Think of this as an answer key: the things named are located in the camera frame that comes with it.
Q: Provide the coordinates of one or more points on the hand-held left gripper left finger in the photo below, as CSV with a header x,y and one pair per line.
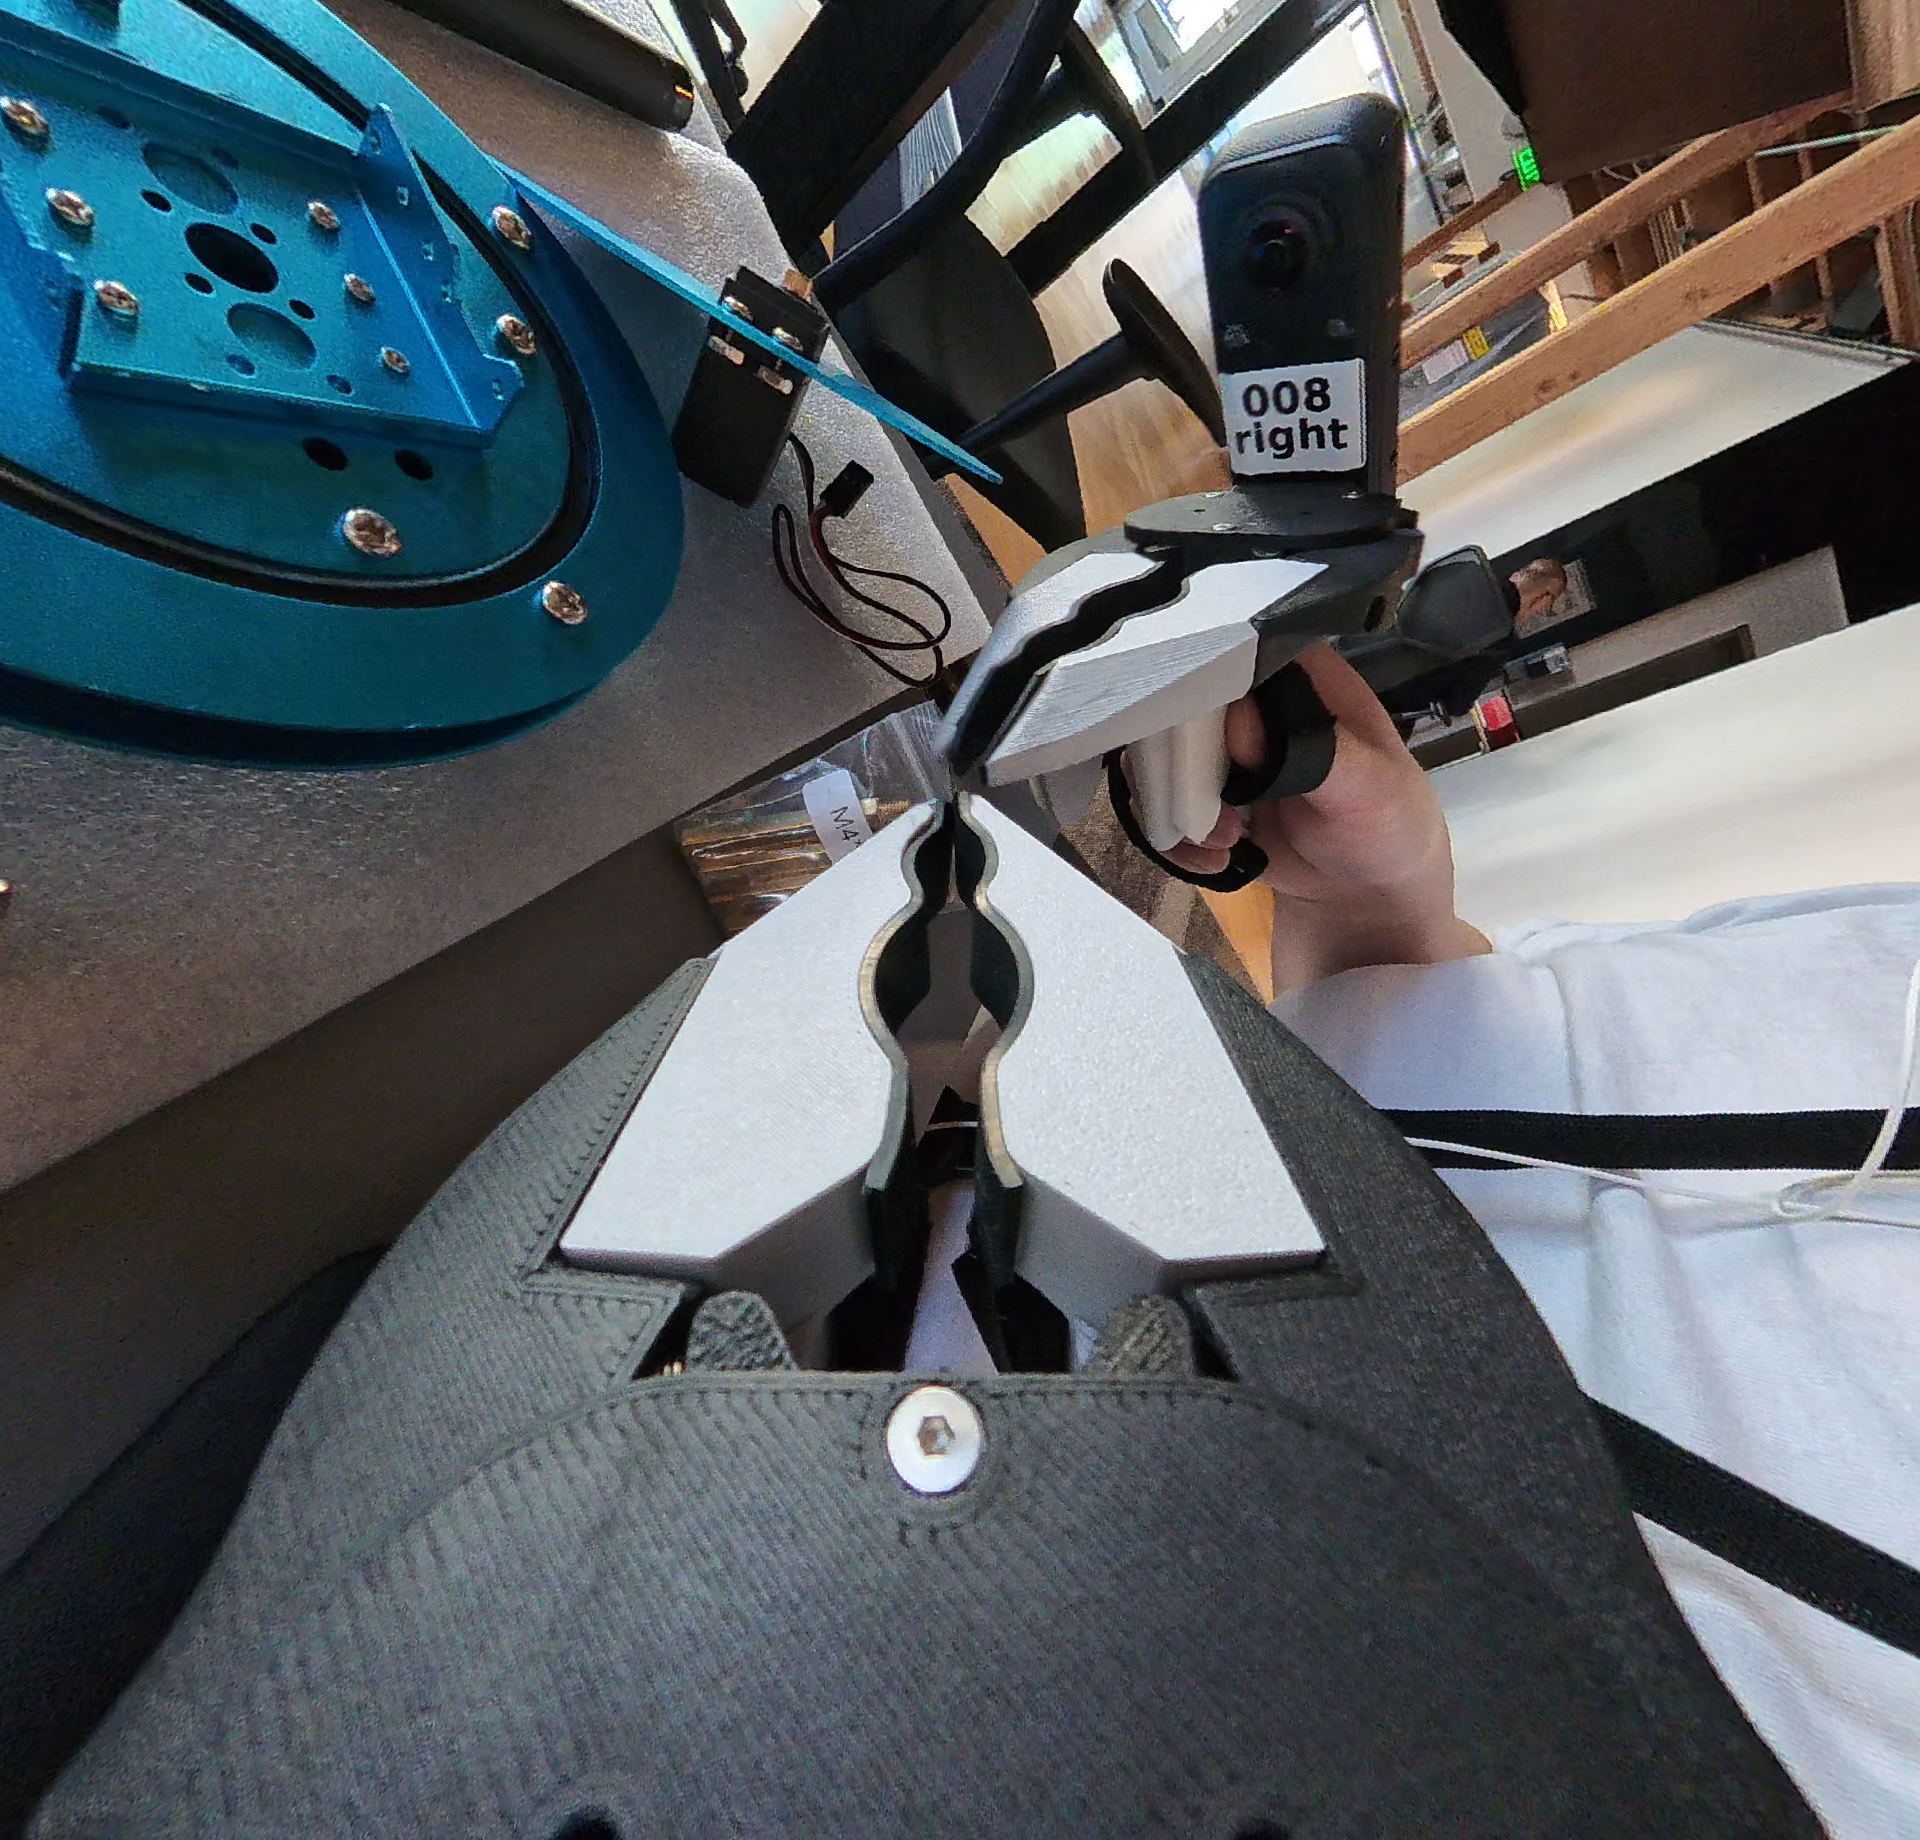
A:
x,y
750,1106

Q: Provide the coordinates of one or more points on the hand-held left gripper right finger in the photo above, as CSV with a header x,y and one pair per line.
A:
x,y
1156,1106

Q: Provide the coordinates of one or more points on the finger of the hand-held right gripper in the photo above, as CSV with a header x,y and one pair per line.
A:
x,y
1071,595
1139,687

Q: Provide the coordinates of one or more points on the clear bag of brass standoffs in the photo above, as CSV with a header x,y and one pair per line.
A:
x,y
765,850

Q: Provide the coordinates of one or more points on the person's right forearm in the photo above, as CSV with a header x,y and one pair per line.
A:
x,y
1350,948

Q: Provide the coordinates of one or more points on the grey desk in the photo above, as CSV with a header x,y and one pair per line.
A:
x,y
299,1211

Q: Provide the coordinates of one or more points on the person's right hand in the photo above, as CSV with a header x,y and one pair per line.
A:
x,y
1350,819

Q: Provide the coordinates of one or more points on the black office chair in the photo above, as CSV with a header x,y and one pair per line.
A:
x,y
1462,602

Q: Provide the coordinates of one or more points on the black chair armrest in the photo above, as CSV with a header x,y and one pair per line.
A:
x,y
1156,332

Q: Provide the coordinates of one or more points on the blue disc with black servo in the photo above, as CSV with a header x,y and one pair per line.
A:
x,y
743,401

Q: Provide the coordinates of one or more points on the wooden rack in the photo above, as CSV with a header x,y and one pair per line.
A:
x,y
1650,297

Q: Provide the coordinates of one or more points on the white foam mat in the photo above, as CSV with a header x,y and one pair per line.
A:
x,y
299,894

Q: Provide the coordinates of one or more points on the blue round metal base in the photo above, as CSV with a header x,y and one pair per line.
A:
x,y
571,641

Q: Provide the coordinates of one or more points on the person's white shirt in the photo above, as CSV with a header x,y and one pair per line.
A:
x,y
1650,1347

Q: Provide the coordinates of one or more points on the brown box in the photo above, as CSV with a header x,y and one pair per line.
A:
x,y
1650,27

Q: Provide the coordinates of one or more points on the black frame table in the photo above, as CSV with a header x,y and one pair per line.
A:
x,y
898,55

